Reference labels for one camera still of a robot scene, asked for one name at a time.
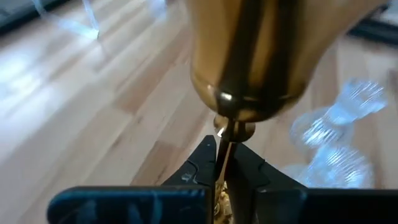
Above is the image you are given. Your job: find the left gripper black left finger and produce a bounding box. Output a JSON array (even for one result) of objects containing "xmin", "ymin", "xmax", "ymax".
[{"xmin": 46, "ymin": 134, "xmax": 218, "ymax": 224}]

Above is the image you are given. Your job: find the clear ribbed glass candle holder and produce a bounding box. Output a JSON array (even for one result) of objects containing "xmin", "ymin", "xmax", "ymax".
[{"xmin": 289, "ymin": 77, "xmax": 389, "ymax": 190}]

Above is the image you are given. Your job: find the tall gold candlestick holder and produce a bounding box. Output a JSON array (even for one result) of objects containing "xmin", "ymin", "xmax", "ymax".
[{"xmin": 185, "ymin": 0, "xmax": 388, "ymax": 224}]

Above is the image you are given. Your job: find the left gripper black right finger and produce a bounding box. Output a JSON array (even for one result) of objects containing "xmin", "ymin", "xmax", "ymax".
[{"xmin": 228, "ymin": 142, "xmax": 398, "ymax": 224}]

